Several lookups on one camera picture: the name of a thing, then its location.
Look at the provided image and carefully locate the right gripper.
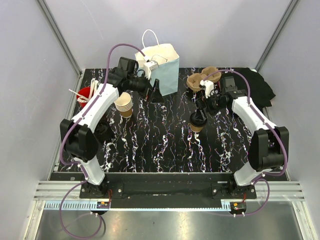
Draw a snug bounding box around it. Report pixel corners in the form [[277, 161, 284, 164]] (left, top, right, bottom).
[[194, 90, 227, 121]]

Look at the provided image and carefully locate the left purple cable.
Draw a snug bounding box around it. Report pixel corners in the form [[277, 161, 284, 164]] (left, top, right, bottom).
[[59, 43, 151, 238]]

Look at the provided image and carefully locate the light blue paper bag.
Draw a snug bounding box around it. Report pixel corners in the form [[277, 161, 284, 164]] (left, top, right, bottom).
[[134, 29, 180, 96]]

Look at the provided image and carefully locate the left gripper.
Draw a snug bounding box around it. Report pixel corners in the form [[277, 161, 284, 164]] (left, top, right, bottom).
[[127, 71, 165, 104]]

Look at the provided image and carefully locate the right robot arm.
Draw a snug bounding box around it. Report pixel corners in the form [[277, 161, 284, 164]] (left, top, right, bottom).
[[189, 77, 289, 199]]

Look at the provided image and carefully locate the black cloth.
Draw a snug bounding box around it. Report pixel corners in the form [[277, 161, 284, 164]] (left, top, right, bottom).
[[221, 67, 276, 112]]

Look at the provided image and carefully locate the stack of pulp cup carriers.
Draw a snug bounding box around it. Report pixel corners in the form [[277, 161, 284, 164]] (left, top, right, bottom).
[[186, 66, 222, 93]]

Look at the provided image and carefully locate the single black cup lid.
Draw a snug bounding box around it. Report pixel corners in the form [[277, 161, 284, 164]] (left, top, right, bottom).
[[189, 112, 208, 128]]

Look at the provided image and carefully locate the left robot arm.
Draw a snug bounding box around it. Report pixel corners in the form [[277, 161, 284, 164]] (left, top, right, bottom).
[[60, 57, 163, 198]]

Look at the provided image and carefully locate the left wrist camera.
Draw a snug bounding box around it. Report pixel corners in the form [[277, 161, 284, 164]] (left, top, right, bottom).
[[143, 60, 159, 79]]

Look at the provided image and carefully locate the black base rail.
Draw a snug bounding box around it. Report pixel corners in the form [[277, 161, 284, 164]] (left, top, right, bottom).
[[79, 172, 257, 211]]

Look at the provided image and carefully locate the red cup with stirrers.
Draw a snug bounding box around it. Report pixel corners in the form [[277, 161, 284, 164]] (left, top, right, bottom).
[[69, 78, 100, 108]]

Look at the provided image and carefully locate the stack of black lids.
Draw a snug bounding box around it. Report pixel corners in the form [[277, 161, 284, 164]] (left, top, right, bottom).
[[94, 121, 115, 145]]

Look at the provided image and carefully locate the single brown paper cup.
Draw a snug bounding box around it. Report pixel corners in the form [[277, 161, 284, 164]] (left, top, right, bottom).
[[190, 124, 204, 133]]

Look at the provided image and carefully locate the stack of paper cups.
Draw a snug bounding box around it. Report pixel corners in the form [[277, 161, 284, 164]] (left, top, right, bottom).
[[114, 92, 133, 118]]

